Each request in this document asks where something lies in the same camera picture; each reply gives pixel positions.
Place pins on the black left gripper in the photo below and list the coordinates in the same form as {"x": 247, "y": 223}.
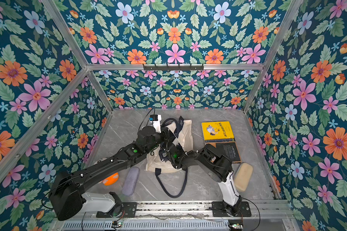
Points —
{"x": 165, "y": 135}

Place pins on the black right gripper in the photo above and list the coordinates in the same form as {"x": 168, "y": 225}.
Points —
{"x": 167, "y": 154}

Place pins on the cream canvas tote bag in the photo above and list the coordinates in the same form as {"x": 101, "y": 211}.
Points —
{"x": 181, "y": 130}

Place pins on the yellow spine book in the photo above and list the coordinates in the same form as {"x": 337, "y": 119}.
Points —
{"x": 217, "y": 131}

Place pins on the brown cover book barcode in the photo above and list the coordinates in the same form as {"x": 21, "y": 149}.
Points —
{"x": 228, "y": 149}

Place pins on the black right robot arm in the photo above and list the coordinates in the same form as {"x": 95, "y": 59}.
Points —
{"x": 216, "y": 165}

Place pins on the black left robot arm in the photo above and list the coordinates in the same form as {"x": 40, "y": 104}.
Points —
{"x": 69, "y": 192}

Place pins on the purple pouch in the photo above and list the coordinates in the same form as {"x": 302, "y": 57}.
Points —
{"x": 131, "y": 181}

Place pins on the plush doll toy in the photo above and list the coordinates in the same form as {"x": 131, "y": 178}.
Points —
{"x": 111, "y": 179}

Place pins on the beige pouch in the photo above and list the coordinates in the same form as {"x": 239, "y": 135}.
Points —
{"x": 243, "y": 177}

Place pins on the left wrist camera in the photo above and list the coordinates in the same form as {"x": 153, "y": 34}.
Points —
{"x": 155, "y": 120}

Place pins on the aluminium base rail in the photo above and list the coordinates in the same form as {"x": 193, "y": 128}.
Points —
{"x": 259, "y": 215}

